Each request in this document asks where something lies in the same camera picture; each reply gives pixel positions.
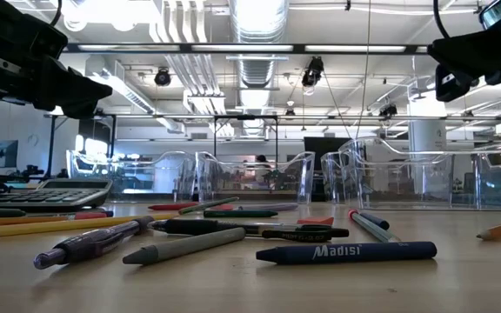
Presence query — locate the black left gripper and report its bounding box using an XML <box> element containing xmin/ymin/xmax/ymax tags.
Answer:
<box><xmin>0</xmin><ymin>0</ymin><xmax>114</xmax><ymax>120</ymax></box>

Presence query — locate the yellow pencil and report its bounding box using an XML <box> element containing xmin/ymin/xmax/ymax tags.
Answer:
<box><xmin>0</xmin><ymin>211</ymin><xmax>178</xmax><ymax>239</ymax></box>

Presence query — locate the red crayon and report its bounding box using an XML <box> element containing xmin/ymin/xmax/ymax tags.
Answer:
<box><xmin>147</xmin><ymin>202</ymin><xmax>200</xmax><ymax>212</ymax></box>

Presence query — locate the green pencil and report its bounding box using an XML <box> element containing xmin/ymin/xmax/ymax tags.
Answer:
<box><xmin>177</xmin><ymin>196</ymin><xmax>240</xmax><ymax>216</ymax></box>

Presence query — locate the dark blue crayon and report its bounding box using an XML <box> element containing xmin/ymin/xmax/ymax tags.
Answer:
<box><xmin>357</xmin><ymin>211</ymin><xmax>391</xmax><ymax>231</ymax></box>

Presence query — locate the dark green crayon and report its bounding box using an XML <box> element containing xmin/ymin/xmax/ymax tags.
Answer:
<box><xmin>203</xmin><ymin>210</ymin><xmax>279</xmax><ymax>219</ymax></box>

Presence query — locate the lavender pen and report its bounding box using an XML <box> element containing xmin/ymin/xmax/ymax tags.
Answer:
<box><xmin>235</xmin><ymin>203</ymin><xmax>300</xmax><ymax>213</ymax></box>

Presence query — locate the blue Madisi crayon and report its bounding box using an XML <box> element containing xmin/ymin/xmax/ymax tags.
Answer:
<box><xmin>255</xmin><ymin>241</ymin><xmax>438</xmax><ymax>266</ymax></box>

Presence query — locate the long ceiling light fixture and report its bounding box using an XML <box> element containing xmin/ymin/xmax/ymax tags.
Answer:
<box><xmin>89</xmin><ymin>71</ymin><xmax>156</xmax><ymax>115</ymax></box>

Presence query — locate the clear plastic bin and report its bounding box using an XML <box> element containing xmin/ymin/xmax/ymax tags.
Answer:
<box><xmin>338</xmin><ymin>132</ymin><xmax>501</xmax><ymax>213</ymax></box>
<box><xmin>66</xmin><ymin>150</ymin><xmax>197</xmax><ymax>203</ymax></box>
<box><xmin>194</xmin><ymin>150</ymin><xmax>317</xmax><ymax>205</ymax></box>
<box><xmin>319</xmin><ymin>150</ymin><xmax>454</xmax><ymax>205</ymax></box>

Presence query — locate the grey desk calculator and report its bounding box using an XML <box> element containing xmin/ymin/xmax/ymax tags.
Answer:
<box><xmin>0</xmin><ymin>177</ymin><xmax>114</xmax><ymax>214</ymax></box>

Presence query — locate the purple click pen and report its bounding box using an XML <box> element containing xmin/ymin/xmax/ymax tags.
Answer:
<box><xmin>32</xmin><ymin>216</ymin><xmax>156</xmax><ymax>270</ymax></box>

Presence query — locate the black monitor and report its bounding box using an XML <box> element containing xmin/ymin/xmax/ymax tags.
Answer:
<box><xmin>303</xmin><ymin>136</ymin><xmax>352</xmax><ymax>171</ymax></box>

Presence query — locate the black Pilot gel pen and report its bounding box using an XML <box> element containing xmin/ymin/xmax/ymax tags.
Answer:
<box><xmin>148</xmin><ymin>218</ymin><xmax>351</xmax><ymax>243</ymax></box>

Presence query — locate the black beam with light strip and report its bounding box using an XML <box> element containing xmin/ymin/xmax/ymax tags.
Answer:
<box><xmin>61</xmin><ymin>42</ymin><xmax>430</xmax><ymax>56</ymax></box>

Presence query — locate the grey crayon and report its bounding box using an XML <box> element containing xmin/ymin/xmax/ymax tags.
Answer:
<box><xmin>122</xmin><ymin>226</ymin><xmax>247</xmax><ymax>267</ymax></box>

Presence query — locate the person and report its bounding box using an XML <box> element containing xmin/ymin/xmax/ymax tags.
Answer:
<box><xmin>253</xmin><ymin>153</ymin><xmax>271</xmax><ymax>171</ymax></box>

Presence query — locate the grey pencil pink eraser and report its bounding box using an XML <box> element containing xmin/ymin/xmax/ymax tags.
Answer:
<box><xmin>347</xmin><ymin>208</ymin><xmax>402</xmax><ymax>243</ymax></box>

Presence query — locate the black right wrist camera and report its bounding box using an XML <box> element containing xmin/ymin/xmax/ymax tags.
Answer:
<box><xmin>478</xmin><ymin>0</ymin><xmax>501</xmax><ymax>30</ymax></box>

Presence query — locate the black background frame stand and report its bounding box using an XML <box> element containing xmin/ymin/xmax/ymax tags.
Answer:
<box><xmin>43</xmin><ymin>112</ymin><xmax>117</xmax><ymax>180</ymax></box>

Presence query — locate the thin hanging cable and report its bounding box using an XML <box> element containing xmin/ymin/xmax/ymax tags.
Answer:
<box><xmin>353</xmin><ymin>0</ymin><xmax>372</xmax><ymax>140</ymax></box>

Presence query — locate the wall screen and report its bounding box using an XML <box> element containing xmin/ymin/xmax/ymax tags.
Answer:
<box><xmin>0</xmin><ymin>139</ymin><xmax>19</xmax><ymax>169</ymax></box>

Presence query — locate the silver ventilation duct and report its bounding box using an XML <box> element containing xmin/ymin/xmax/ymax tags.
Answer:
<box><xmin>227</xmin><ymin>0</ymin><xmax>291</xmax><ymax>90</ymax></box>

